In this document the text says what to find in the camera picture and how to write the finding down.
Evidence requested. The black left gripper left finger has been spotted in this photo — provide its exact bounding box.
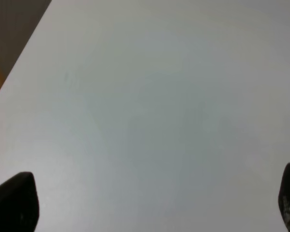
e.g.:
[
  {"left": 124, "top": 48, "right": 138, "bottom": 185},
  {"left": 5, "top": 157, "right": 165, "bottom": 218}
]
[{"left": 0, "top": 172, "right": 39, "bottom": 232}]

